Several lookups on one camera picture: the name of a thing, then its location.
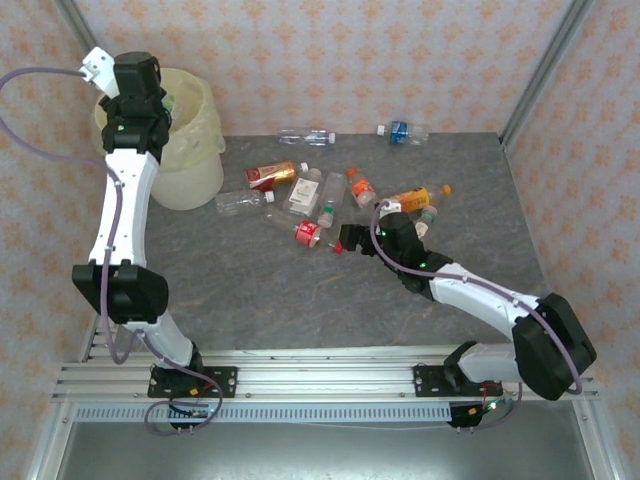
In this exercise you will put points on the clear bottle green cap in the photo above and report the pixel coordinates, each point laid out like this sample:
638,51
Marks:
169,102

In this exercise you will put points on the orange juice bottle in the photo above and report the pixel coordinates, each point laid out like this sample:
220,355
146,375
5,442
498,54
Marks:
415,197

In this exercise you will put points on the small orange label bottle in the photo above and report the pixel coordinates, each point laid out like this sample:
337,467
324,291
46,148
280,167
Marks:
361,189

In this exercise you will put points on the red label bottle red cap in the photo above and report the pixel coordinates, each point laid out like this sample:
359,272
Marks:
306,233

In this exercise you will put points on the clear ribbed bottle white cap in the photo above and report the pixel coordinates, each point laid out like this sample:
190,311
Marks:
240,201

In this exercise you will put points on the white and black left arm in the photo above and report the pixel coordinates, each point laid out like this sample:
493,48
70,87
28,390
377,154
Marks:
125,200

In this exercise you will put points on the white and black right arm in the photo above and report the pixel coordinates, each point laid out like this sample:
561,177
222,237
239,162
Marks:
475,300

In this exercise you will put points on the pale yellow bin liner bag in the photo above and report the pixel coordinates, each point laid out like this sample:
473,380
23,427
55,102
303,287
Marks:
192,135

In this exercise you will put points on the white ribbed plastic bin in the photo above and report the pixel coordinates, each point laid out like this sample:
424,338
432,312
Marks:
190,185

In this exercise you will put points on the clear bottle white label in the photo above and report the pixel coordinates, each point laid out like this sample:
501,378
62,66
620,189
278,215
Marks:
302,192

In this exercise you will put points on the clear bottle pale blue label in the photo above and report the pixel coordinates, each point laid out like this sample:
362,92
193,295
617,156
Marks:
305,136

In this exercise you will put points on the small circuit board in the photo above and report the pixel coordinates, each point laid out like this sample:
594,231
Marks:
487,406
197,411

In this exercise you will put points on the metal shelf sheet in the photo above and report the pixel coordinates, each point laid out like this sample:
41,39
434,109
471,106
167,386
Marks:
320,455

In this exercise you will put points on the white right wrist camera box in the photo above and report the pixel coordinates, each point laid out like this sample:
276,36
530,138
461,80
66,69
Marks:
390,204

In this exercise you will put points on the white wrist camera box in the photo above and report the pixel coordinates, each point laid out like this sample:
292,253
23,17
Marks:
97,67
390,204

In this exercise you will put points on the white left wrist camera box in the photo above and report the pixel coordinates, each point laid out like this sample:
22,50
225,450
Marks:
97,67

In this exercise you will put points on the aluminium frame post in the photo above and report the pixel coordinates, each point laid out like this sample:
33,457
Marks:
75,20
545,70
47,445
597,445

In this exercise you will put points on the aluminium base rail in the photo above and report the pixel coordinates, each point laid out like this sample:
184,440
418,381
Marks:
325,380

